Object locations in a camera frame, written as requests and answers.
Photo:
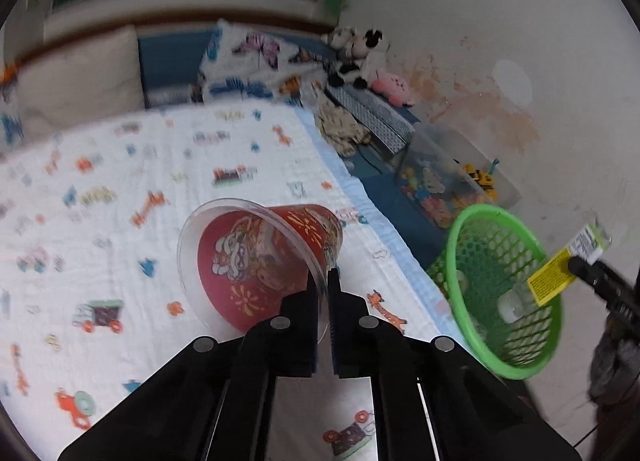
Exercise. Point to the black and white cow plush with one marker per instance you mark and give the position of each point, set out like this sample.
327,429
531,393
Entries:
370,48

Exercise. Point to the grey and white plush toy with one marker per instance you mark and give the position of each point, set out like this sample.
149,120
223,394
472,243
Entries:
340,37

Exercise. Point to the red printed plastic cup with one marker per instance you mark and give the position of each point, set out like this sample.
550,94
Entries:
250,261

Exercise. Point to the green mesh plastic basket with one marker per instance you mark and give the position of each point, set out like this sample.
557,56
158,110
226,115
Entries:
451,266

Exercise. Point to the blue bed sheet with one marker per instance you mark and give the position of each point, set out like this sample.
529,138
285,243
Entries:
385,191

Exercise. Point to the yellow toy truck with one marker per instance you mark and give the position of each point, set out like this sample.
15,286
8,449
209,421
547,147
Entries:
482,176

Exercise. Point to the grey cloth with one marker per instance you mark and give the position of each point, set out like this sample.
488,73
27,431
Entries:
615,361

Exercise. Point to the clear plastic storage box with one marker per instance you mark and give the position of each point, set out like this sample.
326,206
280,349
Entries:
440,181

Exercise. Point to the beige pillow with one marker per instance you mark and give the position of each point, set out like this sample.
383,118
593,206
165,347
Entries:
80,81

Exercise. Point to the pink plush toy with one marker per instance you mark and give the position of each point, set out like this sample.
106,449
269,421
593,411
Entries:
392,86

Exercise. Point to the cream patterned garment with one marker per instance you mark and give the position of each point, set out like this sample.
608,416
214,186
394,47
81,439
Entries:
340,126

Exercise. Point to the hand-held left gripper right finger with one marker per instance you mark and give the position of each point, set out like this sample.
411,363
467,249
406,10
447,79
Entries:
350,341

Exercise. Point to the blue cushion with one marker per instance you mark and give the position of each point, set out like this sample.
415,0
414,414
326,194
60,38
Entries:
170,66

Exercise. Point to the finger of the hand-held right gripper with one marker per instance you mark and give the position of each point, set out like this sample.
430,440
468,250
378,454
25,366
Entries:
600,281

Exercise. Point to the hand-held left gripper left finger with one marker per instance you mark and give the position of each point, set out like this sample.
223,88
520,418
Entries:
295,341

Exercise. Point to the wooden headboard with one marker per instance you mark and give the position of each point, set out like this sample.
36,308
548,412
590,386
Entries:
275,21

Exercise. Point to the blue white checked cloth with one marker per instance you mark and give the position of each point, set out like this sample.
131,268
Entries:
380,123

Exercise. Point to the white pillow with blue print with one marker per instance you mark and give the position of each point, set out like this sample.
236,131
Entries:
7,126

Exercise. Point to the butterfly printed pillow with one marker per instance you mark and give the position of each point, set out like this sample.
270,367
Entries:
260,51

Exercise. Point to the white cartoon printed blanket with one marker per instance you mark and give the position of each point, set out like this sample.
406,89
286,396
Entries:
150,166

